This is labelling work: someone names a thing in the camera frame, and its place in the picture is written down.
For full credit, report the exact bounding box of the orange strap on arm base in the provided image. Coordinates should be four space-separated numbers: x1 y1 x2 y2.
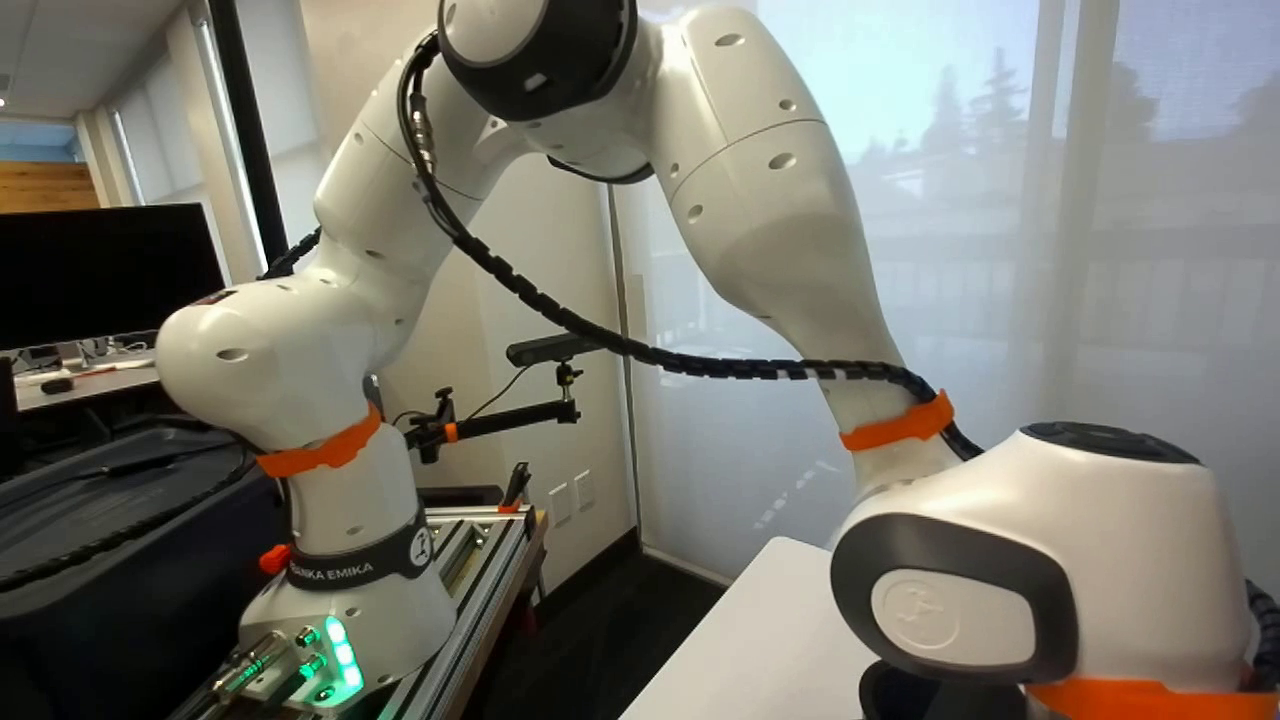
251 403 388 484

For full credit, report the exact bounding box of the black computer monitor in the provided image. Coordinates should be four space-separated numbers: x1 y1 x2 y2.
0 200 231 357

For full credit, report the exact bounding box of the black vertical post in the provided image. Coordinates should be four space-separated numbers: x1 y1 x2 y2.
204 0 300 277

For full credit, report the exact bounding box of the cluttered white desk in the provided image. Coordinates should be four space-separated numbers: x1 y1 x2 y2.
7 333 157 415

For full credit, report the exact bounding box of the orange strap on wrist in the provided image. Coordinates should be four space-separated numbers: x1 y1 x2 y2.
1024 673 1280 720

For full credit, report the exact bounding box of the black clamp with orange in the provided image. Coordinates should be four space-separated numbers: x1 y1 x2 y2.
493 457 537 515

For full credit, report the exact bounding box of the black corrugated cable conduit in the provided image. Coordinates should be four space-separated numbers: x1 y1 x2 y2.
397 33 1280 658

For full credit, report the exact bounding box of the white partition panel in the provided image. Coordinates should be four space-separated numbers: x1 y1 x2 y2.
375 131 645 598

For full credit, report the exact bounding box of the translucent window roller blind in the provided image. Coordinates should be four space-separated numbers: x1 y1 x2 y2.
612 0 1280 606

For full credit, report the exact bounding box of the black stereo camera bar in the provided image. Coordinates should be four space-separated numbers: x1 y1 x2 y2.
505 328 605 371

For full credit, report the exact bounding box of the orange strap on forearm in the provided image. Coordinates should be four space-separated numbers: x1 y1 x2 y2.
838 390 962 457

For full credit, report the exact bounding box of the black soft equipment bag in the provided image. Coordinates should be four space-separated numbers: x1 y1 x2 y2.
0 421 297 720

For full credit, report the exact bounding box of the black articulated camera mount arm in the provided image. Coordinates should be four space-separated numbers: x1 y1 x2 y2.
402 357 590 469

